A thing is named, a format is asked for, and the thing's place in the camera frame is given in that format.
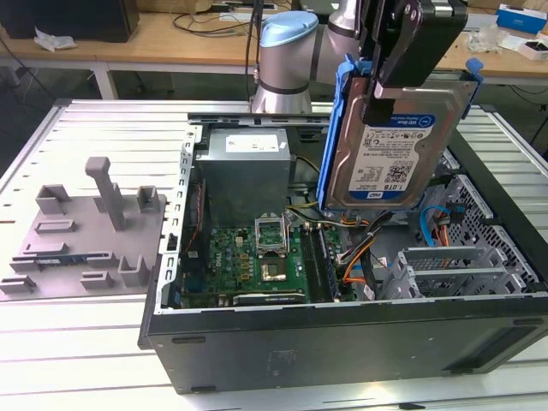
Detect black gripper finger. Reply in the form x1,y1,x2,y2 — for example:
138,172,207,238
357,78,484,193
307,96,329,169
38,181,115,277
362,0,426,126
356,0,380,78

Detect hard disk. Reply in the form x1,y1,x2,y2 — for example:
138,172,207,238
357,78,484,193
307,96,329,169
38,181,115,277
316,54,485,222

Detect crumpled plastic wrapping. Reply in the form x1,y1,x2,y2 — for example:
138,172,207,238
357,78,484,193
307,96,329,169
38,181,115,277
465,24,520,56

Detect blue cardboard box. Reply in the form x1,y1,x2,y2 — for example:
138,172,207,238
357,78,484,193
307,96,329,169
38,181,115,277
495,3,548,36

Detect small white box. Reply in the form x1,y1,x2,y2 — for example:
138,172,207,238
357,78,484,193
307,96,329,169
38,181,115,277
516,37,548,62

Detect grey power supply unit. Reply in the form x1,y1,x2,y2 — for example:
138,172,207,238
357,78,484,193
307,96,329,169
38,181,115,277
194,128,297,218

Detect wooden desk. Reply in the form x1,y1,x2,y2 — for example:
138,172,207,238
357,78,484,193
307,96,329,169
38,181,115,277
0,9,548,100

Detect installed RAM stick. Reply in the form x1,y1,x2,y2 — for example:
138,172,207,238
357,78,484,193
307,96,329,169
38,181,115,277
315,227,342,301

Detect black RAM slot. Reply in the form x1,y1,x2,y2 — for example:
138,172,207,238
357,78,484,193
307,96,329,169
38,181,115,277
299,225,323,301

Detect metal socket cover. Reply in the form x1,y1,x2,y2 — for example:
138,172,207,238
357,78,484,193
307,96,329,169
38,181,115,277
254,211,288,258

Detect CPU socket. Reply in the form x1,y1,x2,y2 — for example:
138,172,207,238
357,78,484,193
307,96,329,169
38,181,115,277
258,254,293,287

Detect green motherboard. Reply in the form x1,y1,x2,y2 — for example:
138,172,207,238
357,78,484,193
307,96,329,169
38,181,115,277
179,224,356,307

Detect black graphics card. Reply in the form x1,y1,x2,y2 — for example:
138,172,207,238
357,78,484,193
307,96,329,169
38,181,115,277
233,292,309,307

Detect large black box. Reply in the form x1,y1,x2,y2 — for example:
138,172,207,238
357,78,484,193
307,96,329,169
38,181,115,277
0,0,140,44

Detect black PC case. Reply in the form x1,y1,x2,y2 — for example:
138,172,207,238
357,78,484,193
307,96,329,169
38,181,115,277
136,102,548,396

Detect clear plastic bag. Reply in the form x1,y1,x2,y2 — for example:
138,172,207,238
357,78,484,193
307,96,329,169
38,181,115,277
33,26,78,53

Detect grey parts rack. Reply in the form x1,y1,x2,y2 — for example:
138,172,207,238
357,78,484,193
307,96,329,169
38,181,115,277
0,156,169,304

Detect RAM stick in rack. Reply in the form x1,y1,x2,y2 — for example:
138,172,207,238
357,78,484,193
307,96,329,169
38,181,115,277
33,255,93,269

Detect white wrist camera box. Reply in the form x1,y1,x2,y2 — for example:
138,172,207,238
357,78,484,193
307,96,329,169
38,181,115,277
421,0,457,18

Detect yellow wire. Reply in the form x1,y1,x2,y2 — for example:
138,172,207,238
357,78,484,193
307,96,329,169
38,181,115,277
286,155,323,211

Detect blue wire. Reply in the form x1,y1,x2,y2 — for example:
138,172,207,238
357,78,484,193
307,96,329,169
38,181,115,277
419,204,468,248

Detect orange wire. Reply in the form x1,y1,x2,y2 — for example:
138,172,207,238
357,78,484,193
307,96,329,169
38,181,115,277
433,212,451,248
342,261,368,284

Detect black cable bundle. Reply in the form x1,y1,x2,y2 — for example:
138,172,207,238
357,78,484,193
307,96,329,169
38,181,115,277
360,211,399,301

